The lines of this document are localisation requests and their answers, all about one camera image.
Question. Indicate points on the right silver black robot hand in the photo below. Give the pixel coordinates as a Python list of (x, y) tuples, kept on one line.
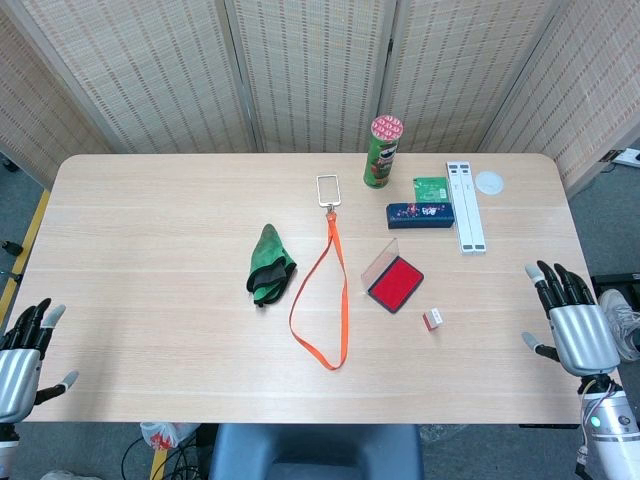
[(585, 340)]

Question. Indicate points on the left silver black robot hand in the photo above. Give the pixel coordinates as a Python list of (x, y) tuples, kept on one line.
[(15, 380)]

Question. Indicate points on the small red white stamp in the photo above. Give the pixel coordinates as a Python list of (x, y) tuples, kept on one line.
[(434, 320)]

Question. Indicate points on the red ink stamp pad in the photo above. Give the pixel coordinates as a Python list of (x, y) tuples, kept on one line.
[(397, 282)]

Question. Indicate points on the white grey sneaker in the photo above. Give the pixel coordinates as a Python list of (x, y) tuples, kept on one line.
[(622, 320)]

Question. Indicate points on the black equipment base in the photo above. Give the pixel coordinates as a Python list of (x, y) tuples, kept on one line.
[(617, 285)]

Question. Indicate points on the black caster wheel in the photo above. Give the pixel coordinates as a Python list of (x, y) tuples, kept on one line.
[(10, 246)]

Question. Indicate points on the red white plastic bag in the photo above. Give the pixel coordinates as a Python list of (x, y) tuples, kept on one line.
[(160, 435)]

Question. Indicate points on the white folding stand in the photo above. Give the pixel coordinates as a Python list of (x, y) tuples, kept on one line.
[(472, 220)]

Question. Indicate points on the white round table grommet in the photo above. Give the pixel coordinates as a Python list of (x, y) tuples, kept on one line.
[(489, 183)]

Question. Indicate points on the white power strip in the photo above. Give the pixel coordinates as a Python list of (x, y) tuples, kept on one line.
[(627, 157)]

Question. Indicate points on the dark blue pencil case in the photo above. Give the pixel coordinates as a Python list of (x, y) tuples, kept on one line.
[(420, 216)]

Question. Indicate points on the green card packet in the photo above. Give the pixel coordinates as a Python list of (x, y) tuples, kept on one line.
[(430, 189)]

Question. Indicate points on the woven folding screen panel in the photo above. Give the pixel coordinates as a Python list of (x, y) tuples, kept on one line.
[(315, 75), (450, 75), (30, 115), (150, 75), (590, 100)]

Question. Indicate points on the green Pringles can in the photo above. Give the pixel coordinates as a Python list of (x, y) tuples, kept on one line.
[(381, 160)]

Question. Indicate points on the green microfiber cloth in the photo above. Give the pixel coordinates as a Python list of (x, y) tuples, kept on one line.
[(267, 250)]

